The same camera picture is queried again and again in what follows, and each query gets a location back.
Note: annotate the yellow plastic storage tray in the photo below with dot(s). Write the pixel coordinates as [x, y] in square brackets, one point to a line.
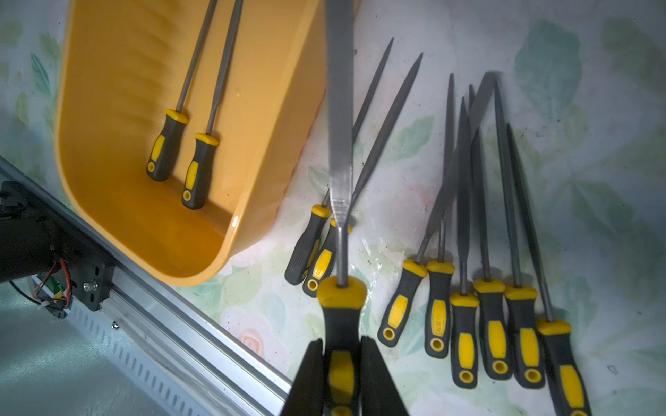
[124, 64]

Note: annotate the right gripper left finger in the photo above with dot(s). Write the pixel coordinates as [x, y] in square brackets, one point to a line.
[307, 392]

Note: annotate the aluminium front rail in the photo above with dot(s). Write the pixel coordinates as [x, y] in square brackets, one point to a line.
[177, 354]

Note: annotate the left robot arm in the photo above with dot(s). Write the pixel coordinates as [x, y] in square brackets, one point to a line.
[37, 240]

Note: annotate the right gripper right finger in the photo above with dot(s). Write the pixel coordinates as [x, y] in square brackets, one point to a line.
[379, 395]

